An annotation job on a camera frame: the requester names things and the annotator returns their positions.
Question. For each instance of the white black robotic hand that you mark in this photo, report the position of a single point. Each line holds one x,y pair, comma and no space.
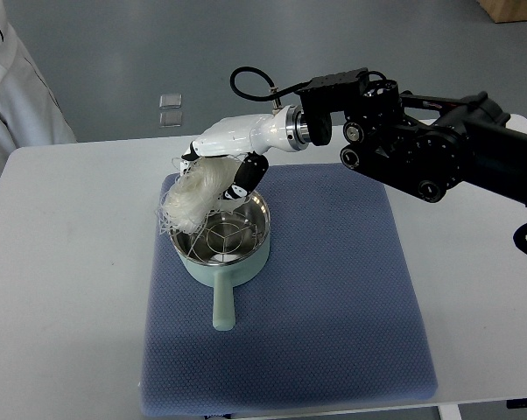
250,136

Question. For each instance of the white vermicelli nest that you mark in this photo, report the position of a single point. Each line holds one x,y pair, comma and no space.
198,193

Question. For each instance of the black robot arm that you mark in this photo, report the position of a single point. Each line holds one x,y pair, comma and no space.
420,145

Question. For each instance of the mint green pot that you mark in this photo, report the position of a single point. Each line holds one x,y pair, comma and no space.
223,278

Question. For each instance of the upper clear floor plate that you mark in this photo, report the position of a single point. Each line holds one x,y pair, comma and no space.
170,101

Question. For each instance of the blue quilted mat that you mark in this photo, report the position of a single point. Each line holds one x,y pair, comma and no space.
331,318

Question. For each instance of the wooden box corner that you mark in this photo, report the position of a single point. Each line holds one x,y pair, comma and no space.
505,11

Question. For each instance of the person in white clothing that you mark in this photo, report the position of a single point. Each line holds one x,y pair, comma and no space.
29,113

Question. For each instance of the wire steaming rack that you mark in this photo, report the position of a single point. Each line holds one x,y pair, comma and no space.
224,241

